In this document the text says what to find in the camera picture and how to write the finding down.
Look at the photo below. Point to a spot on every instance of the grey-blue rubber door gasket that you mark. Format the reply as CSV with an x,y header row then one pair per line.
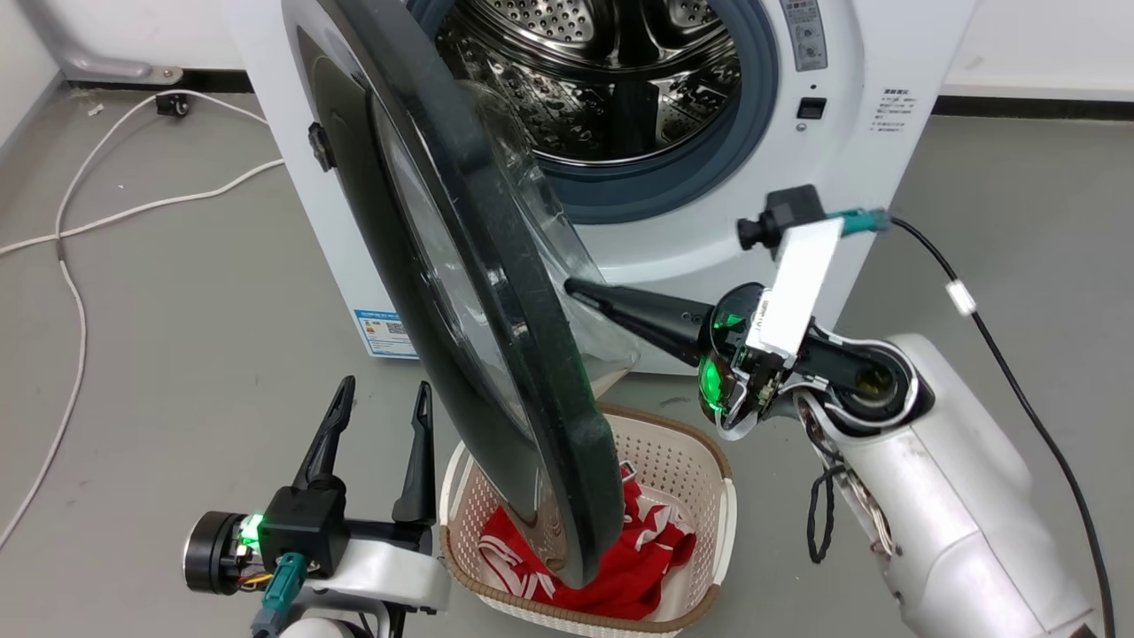
x,y
744,133

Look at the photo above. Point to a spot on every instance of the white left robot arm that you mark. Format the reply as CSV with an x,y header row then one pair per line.
x,y
332,625

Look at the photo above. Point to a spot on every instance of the white front-load washing machine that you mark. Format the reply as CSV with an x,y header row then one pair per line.
x,y
700,244

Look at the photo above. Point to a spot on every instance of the perforated steel washer drum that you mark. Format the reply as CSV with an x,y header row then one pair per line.
x,y
611,80

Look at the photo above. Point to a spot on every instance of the grey instruction sticker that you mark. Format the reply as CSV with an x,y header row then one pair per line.
x,y
804,35

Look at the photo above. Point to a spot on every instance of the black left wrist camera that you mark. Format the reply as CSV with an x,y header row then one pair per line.
x,y
301,527

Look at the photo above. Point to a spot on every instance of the teal right camera connector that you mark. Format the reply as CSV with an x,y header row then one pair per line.
x,y
861,221

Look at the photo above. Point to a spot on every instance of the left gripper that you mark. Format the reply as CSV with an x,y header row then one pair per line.
x,y
390,567

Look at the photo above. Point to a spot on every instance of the blue energy label sticker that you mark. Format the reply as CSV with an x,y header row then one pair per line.
x,y
383,332

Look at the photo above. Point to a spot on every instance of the red white-striped garment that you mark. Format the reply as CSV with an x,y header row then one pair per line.
x,y
642,571

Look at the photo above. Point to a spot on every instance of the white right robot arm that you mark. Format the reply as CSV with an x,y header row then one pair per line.
x,y
957,514

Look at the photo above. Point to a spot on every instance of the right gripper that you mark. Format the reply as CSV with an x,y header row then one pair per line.
x,y
824,363

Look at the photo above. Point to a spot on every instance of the teal left camera connector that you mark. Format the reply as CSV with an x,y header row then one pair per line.
x,y
279,589

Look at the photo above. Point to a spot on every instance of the small black wall plug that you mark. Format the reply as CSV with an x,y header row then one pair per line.
x,y
172,104

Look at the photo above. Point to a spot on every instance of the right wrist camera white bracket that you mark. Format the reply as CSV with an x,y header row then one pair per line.
x,y
797,279

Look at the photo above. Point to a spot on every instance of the beige perforated laundry basket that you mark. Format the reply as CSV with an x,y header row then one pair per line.
x,y
682,461

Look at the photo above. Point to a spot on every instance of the grey pipe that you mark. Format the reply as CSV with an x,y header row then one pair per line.
x,y
97,64

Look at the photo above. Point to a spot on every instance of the black round washing machine door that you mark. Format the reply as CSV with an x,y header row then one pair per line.
x,y
523,354

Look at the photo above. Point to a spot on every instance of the teal camera connector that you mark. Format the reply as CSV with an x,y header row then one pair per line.
x,y
861,221
279,589

